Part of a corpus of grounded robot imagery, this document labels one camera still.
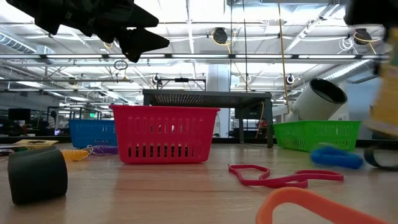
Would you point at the red plastic basket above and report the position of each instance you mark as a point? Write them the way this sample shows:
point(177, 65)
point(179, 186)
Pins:
point(164, 110)

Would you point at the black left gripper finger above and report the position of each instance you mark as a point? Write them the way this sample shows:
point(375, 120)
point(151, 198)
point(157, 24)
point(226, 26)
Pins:
point(140, 17)
point(146, 40)

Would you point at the black background station frame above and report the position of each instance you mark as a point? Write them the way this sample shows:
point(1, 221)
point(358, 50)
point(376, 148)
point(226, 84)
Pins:
point(74, 108)

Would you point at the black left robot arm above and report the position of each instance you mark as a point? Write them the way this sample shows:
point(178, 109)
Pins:
point(31, 9)

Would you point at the black background gantry frame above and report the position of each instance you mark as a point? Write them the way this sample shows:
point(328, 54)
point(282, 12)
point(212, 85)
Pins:
point(182, 80)

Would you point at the purple coil wristband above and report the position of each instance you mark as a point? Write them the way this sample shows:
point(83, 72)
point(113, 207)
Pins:
point(105, 150)

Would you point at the person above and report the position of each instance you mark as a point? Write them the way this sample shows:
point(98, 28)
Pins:
point(53, 119)

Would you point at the orange rubber band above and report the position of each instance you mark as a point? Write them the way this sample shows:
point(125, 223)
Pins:
point(298, 196)

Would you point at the blue plastic basket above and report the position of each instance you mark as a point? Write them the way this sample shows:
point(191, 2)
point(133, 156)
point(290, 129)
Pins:
point(93, 133)

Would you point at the black background monitor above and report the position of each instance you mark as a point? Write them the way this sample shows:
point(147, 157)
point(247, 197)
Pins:
point(18, 114)

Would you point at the small black cylinder block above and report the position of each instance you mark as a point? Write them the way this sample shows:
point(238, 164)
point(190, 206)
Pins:
point(37, 175)

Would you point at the blue coil wristband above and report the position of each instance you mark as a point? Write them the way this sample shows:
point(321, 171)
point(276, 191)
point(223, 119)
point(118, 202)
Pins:
point(335, 158)

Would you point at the green plastic basket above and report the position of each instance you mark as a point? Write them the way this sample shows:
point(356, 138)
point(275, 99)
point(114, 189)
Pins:
point(311, 135)

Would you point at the yellow product card package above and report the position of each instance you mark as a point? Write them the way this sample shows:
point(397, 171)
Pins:
point(34, 142)
point(387, 99)

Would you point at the red rubber band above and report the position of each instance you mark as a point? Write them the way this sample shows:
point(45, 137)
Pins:
point(273, 183)

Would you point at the grey perforated metal riser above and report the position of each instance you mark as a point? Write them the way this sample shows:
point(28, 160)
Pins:
point(202, 99)

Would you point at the long ceiling light rail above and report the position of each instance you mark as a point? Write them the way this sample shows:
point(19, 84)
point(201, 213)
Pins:
point(199, 56)

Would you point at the yellow coil wristband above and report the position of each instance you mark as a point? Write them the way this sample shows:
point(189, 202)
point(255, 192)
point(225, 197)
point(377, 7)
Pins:
point(74, 155)

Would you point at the silver ventilation duct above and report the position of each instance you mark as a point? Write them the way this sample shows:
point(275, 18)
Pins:
point(348, 71)
point(18, 45)

